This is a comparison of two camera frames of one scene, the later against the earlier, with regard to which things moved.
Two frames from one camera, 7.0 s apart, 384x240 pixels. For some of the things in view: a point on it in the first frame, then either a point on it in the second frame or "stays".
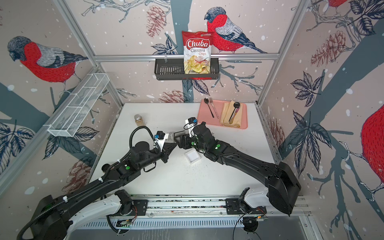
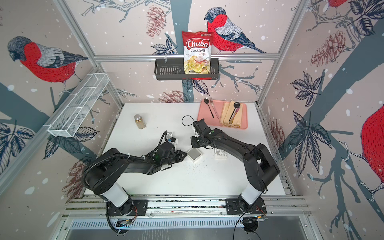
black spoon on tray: x=206 y=100 stays
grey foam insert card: x=177 y=135 -> x=194 y=153
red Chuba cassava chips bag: x=197 y=46 stays
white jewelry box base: x=192 y=155 stays
